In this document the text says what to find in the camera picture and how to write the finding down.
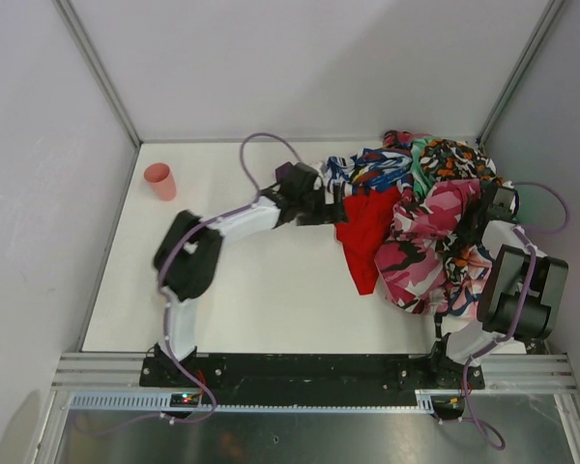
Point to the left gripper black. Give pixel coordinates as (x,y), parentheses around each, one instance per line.
(329,208)

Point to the magenta camouflage cloth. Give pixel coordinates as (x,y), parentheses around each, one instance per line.
(408,261)

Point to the aluminium frame rail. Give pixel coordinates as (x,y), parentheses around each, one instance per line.
(502,372)

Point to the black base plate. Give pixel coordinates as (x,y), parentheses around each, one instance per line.
(322,378)

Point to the purple cube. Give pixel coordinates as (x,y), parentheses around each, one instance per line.
(283,171)

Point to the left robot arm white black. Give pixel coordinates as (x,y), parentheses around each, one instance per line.
(187,258)

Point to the blue white red cloth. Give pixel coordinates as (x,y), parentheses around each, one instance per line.
(370,170)

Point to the pink plastic cup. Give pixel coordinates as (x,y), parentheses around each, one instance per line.
(160,179)

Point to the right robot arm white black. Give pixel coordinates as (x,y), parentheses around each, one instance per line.
(520,300)

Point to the orange black camouflage cloth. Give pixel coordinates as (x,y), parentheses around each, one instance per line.
(459,162)

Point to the light pink patterned cloth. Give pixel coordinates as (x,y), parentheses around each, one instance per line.
(466,274)

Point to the grey slotted cable duct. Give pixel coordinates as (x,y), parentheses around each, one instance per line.
(168,402)

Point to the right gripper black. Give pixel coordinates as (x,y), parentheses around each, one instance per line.
(486,213)

